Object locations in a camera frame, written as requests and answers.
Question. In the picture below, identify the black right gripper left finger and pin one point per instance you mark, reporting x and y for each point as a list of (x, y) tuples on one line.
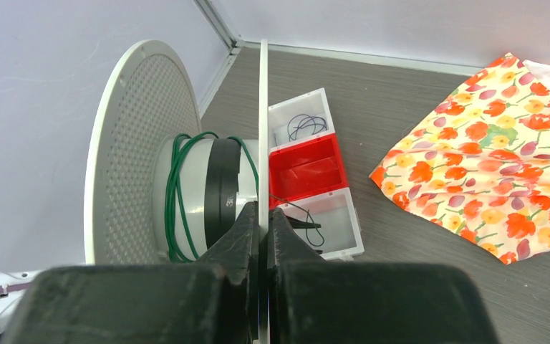
[(212, 300)]

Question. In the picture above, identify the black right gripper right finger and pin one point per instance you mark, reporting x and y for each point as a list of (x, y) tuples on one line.
[(312, 300)]

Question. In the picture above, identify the white perforated spool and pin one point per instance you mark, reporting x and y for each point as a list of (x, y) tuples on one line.
[(158, 188)]

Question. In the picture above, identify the white and red bin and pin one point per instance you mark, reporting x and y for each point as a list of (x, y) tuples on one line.
[(307, 177)]

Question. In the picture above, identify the floral orange cloth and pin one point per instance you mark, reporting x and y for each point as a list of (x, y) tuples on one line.
[(478, 164)]

